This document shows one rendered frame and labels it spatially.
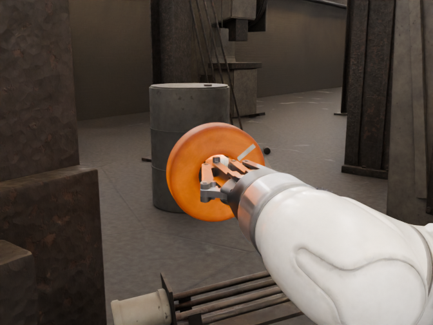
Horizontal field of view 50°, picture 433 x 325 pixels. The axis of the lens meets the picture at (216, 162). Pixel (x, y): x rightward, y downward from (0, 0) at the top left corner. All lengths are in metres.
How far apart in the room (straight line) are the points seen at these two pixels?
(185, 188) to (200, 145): 0.07
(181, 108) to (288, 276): 2.77
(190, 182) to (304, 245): 0.34
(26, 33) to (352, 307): 0.71
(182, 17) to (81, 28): 3.86
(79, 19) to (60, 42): 7.48
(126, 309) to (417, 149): 2.34
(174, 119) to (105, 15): 5.75
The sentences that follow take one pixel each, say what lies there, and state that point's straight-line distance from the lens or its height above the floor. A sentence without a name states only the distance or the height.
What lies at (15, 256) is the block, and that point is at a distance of 0.75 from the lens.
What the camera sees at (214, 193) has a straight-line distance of 0.58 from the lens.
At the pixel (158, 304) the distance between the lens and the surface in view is 0.79.
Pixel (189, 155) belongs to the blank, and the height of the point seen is 0.94.
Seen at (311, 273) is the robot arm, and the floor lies 0.92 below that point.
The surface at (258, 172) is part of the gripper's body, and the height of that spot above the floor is 0.95.
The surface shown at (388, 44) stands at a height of 1.18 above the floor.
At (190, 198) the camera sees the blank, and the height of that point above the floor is 0.87.
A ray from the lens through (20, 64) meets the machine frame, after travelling 0.88.
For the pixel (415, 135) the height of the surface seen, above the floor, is 0.64.
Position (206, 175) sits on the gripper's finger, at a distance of 0.61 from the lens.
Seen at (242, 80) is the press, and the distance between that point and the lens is 8.37.
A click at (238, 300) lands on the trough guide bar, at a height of 0.68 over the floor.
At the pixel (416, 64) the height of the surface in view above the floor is 1.04.
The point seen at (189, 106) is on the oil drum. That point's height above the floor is 0.76.
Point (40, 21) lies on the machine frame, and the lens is 0.91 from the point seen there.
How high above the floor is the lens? 1.08
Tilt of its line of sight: 13 degrees down
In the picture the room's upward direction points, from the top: straight up
